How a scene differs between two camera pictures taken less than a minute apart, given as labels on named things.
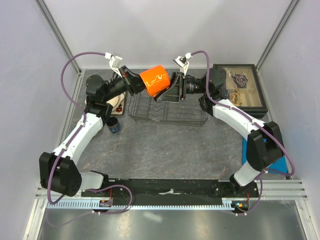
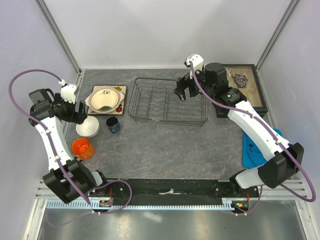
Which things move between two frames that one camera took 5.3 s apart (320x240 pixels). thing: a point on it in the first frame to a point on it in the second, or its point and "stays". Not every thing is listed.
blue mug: x=113 y=124 stays
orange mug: x=156 y=80 to x=82 y=148
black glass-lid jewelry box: x=243 y=87 stays
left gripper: x=136 y=86 to x=78 y=117
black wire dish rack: x=189 y=111 stays
